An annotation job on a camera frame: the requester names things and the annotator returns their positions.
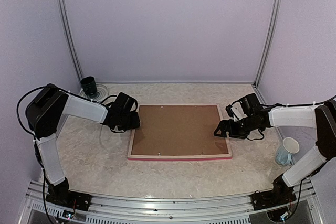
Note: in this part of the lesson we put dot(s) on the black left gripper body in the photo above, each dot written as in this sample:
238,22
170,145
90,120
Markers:
126,123

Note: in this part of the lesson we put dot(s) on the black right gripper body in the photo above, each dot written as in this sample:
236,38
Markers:
249,124

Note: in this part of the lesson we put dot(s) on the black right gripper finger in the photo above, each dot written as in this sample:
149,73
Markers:
223,129
238,135

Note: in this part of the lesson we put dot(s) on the pink wooden picture frame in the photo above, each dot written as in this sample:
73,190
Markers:
181,158

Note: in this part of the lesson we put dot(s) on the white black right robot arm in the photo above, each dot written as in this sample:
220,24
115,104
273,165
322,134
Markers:
317,118

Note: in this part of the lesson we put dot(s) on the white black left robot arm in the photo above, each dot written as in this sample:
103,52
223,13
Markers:
43,115

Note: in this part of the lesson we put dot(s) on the grey spiral ceramic plate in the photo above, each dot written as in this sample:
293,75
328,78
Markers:
101,94

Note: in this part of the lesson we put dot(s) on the dark green speckled cup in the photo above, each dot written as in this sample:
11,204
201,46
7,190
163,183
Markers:
89,86

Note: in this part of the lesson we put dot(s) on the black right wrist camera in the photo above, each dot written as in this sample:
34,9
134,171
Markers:
234,113

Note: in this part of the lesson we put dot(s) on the right aluminium corner post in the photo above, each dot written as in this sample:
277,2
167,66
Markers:
267,45

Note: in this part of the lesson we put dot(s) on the aluminium corner post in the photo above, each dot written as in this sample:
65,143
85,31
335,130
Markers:
267,45
69,39

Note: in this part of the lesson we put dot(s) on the aluminium front rail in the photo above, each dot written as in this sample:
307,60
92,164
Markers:
241,208

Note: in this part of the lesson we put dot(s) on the left aluminium corner post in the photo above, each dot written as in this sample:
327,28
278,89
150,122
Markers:
69,39

